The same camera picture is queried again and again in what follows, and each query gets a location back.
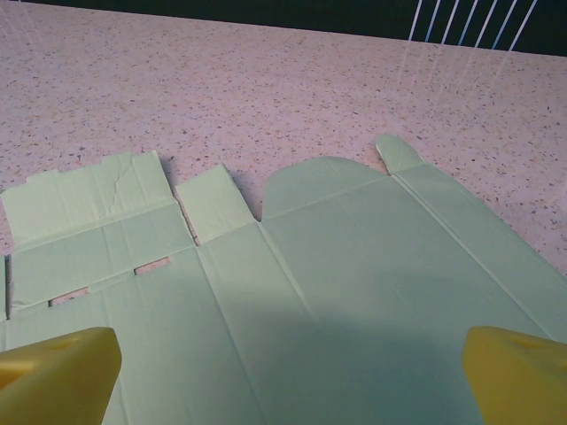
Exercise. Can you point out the light green paper box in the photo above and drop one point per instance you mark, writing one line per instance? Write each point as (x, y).
(310, 288)

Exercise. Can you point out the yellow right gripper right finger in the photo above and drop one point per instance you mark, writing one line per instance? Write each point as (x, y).
(518, 385)

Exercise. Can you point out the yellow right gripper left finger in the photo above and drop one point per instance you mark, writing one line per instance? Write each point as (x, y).
(53, 380)

